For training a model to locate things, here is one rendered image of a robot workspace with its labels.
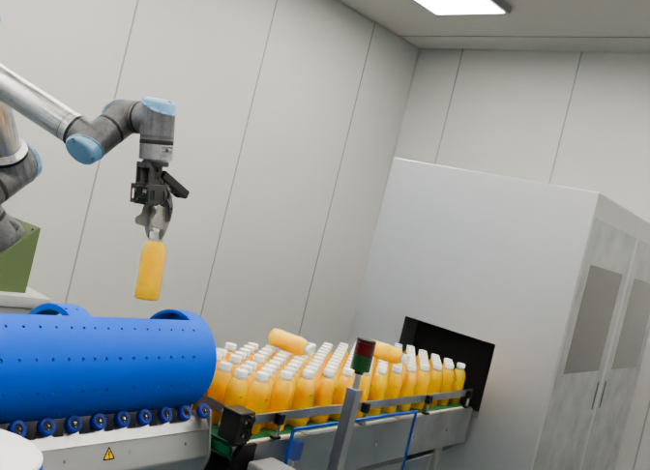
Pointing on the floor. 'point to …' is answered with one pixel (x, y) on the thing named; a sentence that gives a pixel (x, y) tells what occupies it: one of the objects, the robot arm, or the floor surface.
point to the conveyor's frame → (436, 424)
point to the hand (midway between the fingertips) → (157, 233)
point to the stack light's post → (344, 428)
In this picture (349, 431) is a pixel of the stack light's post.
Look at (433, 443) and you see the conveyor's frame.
